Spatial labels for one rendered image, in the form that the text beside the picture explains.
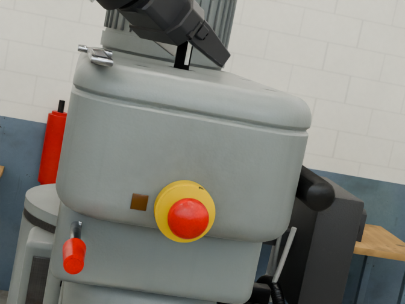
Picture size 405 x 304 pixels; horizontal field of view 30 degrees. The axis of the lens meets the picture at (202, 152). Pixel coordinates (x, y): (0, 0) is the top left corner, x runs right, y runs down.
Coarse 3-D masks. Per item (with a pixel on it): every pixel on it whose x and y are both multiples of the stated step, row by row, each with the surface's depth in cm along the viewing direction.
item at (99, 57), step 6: (78, 48) 86; (84, 48) 86; (90, 48) 83; (96, 48) 87; (90, 54) 71; (96, 54) 70; (102, 54) 73; (108, 54) 87; (90, 60) 67; (96, 60) 67; (102, 60) 67; (108, 60) 67; (108, 66) 67
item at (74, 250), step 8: (72, 224) 83; (80, 224) 84; (72, 232) 80; (80, 232) 81; (72, 240) 75; (80, 240) 76; (64, 248) 74; (72, 248) 73; (80, 248) 74; (64, 256) 72; (72, 256) 71; (80, 256) 71; (64, 264) 71; (72, 264) 71; (80, 264) 71; (72, 272) 72
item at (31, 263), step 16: (32, 192) 156; (48, 192) 159; (32, 208) 147; (48, 208) 146; (32, 224) 146; (48, 224) 143; (32, 240) 136; (48, 240) 137; (16, 256) 149; (32, 256) 135; (48, 256) 135; (16, 272) 146; (32, 272) 135; (16, 288) 144; (32, 288) 136
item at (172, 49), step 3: (156, 42) 99; (159, 42) 99; (159, 45) 100; (162, 45) 99; (165, 45) 100; (168, 45) 100; (171, 45) 100; (174, 45) 100; (165, 48) 100; (168, 48) 100; (171, 48) 100; (174, 48) 101; (168, 51) 100; (171, 51) 100; (174, 51) 101; (171, 54) 101; (174, 54) 101
